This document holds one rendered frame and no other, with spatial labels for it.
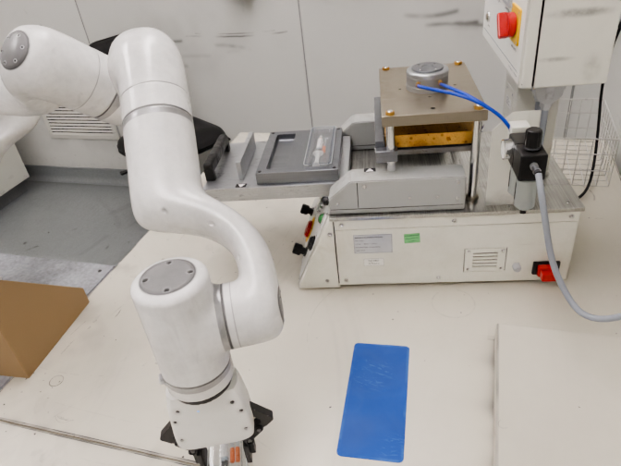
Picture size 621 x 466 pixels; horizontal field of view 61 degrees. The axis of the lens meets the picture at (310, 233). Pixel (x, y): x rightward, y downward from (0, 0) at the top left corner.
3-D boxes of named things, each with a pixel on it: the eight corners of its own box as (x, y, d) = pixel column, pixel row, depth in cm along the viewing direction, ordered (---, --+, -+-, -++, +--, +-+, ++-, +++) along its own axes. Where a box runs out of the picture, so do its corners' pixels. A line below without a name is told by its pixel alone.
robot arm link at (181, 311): (235, 327, 67) (163, 342, 67) (213, 244, 60) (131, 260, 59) (239, 378, 60) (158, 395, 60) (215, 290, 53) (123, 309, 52)
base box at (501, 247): (524, 196, 132) (532, 132, 122) (571, 296, 101) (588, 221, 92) (312, 205, 139) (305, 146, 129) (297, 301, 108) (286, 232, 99)
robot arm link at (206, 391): (153, 395, 60) (160, 411, 61) (230, 381, 60) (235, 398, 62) (160, 342, 67) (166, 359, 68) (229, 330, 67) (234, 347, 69)
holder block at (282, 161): (343, 138, 120) (342, 127, 118) (339, 180, 103) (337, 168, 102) (272, 141, 122) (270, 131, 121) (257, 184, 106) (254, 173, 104)
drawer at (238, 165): (351, 150, 122) (349, 118, 118) (348, 199, 104) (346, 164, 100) (228, 157, 126) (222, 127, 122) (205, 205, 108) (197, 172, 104)
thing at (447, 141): (462, 108, 114) (464, 65, 108) (480, 154, 96) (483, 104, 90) (382, 114, 116) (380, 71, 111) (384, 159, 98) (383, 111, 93)
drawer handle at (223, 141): (230, 149, 121) (227, 133, 119) (215, 180, 109) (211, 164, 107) (222, 150, 121) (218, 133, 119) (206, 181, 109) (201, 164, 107)
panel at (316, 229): (311, 208, 137) (336, 147, 127) (299, 282, 113) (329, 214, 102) (304, 205, 137) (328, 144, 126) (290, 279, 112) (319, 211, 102)
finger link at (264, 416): (218, 401, 67) (212, 429, 70) (277, 404, 69) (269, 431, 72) (218, 394, 68) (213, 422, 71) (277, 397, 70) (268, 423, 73)
